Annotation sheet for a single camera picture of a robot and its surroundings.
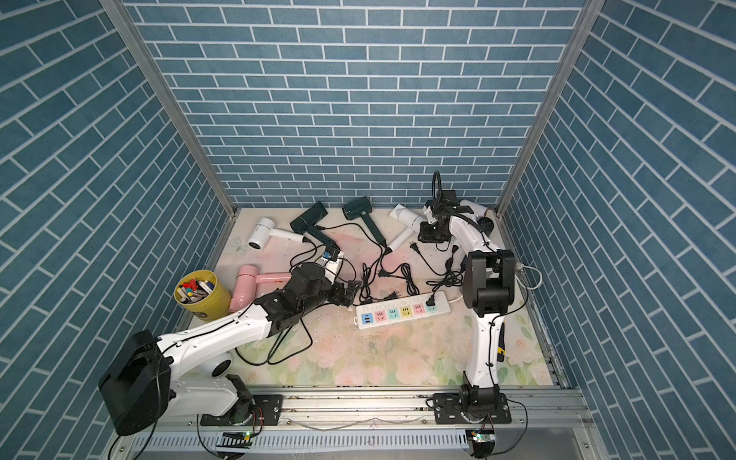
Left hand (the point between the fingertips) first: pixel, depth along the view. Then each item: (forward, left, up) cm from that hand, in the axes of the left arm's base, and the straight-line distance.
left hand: (356, 279), depth 81 cm
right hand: (+22, -24, -7) cm, 33 cm away
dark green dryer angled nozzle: (+32, +22, -11) cm, 40 cm away
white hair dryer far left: (+29, +37, -11) cm, 48 cm away
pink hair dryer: (+6, +37, -12) cm, 39 cm away
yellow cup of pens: (-1, +47, -7) cm, 48 cm away
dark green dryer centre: (+41, 0, -10) cm, 42 cm away
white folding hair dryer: (+37, -19, -12) cm, 43 cm away
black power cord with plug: (+10, -31, -14) cm, 35 cm away
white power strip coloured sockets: (-3, -13, -13) cm, 19 cm away
